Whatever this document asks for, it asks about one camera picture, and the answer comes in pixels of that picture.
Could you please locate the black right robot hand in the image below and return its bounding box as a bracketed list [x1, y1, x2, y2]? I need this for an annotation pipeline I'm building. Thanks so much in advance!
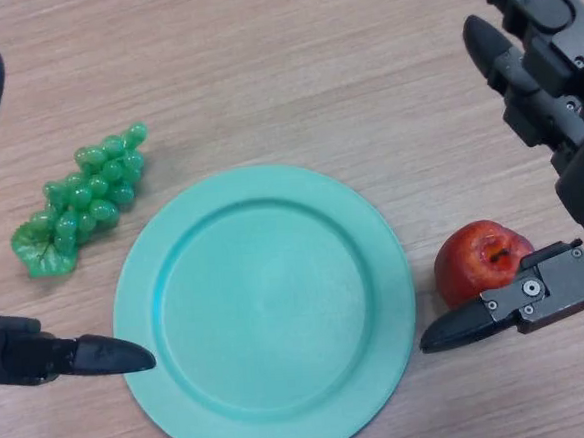
[395, 0, 584, 356]

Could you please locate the green grapes bunch with leaf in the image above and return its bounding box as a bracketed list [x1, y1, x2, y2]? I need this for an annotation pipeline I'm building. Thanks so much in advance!
[3, 120, 159, 281]

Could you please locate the round teal plate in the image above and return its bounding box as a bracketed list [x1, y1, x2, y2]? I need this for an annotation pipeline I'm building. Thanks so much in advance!
[102, 154, 427, 438]

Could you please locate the red apple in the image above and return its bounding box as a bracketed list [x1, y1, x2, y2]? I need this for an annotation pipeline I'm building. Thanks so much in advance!
[431, 216, 540, 313]

